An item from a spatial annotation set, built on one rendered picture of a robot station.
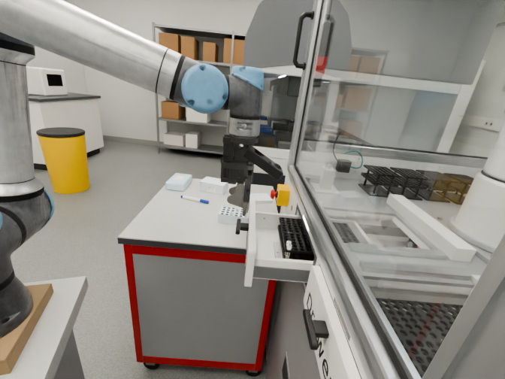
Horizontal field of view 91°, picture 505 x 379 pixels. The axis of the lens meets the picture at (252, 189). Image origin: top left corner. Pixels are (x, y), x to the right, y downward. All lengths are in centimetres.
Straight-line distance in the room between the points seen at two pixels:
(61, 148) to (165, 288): 235
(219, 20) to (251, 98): 439
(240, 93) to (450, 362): 52
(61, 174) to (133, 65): 286
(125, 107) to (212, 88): 506
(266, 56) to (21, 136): 108
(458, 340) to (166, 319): 105
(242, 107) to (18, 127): 45
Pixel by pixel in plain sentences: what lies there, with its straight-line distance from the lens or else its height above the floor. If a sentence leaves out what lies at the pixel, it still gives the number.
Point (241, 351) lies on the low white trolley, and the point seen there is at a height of 21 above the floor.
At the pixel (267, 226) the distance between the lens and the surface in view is 86.
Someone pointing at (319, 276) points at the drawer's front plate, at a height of 93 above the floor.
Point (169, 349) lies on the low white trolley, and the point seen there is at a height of 19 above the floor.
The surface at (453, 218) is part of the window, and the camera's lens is 31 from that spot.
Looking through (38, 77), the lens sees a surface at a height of 111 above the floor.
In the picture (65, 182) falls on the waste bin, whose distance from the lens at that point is 330.
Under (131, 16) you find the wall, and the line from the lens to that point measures 539.
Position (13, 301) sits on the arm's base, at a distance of 71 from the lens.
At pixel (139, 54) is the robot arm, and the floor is 131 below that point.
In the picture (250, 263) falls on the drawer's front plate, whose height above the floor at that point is 89.
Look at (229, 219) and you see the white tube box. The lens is 101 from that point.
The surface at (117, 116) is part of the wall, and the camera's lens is 557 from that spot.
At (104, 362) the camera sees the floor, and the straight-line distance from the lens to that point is 161.
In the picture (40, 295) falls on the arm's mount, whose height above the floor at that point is 79.
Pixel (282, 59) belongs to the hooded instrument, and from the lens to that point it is 143.
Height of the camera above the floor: 128
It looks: 22 degrees down
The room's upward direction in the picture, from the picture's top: 6 degrees clockwise
